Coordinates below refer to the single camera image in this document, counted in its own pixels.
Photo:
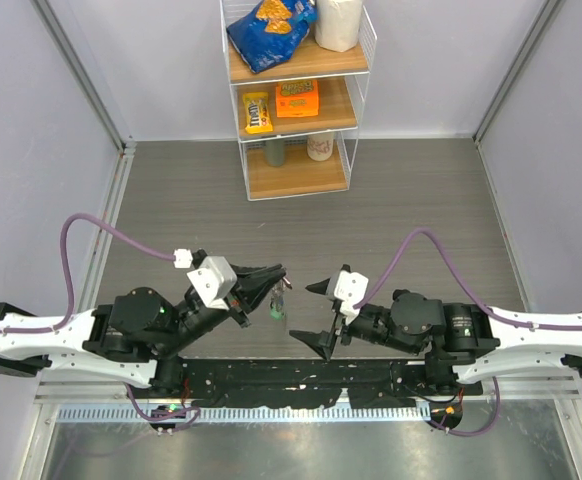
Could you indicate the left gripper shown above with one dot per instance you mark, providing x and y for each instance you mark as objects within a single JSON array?
[{"x": 253, "y": 283}]

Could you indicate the blue chips bag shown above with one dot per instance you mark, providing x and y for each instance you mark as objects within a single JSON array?
[{"x": 271, "y": 32}]

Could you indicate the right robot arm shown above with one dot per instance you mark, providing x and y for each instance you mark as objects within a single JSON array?
[{"x": 461, "y": 343}]

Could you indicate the white printed cup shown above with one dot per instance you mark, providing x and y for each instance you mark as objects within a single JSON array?
[{"x": 320, "y": 146}]

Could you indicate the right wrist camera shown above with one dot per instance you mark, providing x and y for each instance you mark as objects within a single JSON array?
[{"x": 349, "y": 288}]

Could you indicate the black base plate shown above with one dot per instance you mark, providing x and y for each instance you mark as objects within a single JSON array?
[{"x": 300, "y": 383}]

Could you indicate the white wire shelf unit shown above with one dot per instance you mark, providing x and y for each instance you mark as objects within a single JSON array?
[{"x": 298, "y": 123}]

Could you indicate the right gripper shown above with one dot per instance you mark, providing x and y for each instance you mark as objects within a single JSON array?
[{"x": 324, "y": 342}]

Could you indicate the white paper towel roll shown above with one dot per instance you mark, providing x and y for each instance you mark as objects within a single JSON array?
[{"x": 338, "y": 23}]

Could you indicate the yellow candy bag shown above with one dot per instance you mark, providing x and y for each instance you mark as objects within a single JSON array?
[{"x": 257, "y": 116}]

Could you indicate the orange snack box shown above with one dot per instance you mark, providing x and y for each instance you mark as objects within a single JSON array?
[{"x": 297, "y": 99}]

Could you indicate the white slotted cable duct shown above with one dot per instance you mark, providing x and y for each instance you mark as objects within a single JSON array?
[{"x": 340, "y": 412}]

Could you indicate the grey green can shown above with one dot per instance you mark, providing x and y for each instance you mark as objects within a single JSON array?
[{"x": 274, "y": 151}]

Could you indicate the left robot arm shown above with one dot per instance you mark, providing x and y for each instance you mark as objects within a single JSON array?
[{"x": 136, "y": 339}]

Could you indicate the green key tag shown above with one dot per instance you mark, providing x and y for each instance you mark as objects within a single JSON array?
[{"x": 277, "y": 314}]

